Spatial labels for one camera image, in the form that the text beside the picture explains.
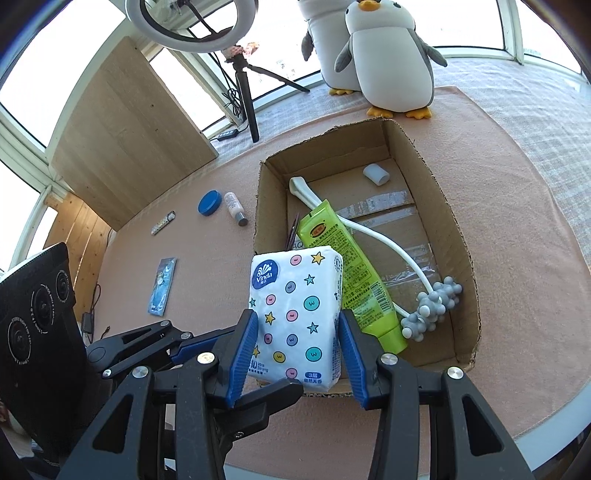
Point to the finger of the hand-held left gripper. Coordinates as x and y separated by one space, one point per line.
138 339
272 401

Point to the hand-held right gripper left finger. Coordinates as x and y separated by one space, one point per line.
242 355

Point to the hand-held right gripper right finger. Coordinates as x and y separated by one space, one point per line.
353 360

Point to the blue packet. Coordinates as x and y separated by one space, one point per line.
161 288

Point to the star print tissue pack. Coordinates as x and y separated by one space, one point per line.
295 300

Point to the green tube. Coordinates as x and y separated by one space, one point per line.
355 267

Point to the patterned lighter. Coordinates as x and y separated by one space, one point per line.
162 224

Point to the small white lip balm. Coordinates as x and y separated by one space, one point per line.
233 205

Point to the blue round container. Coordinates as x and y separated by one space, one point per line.
209 203

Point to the cardboard box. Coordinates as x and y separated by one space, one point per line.
351 161

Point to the black power adapter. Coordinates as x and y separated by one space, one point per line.
88 321

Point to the wooden plank panel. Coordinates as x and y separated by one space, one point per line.
78 240

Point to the white massage stick grey balls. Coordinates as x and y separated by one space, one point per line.
434 302

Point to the small white cylinder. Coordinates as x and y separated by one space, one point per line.
376 174

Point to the light wooden board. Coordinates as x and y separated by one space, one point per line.
129 138

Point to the black power strip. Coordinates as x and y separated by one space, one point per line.
228 134

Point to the black tripod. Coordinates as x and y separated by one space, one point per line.
246 97

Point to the small penguin plush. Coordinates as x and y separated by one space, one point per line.
392 64

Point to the large penguin plush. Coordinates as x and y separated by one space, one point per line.
323 50

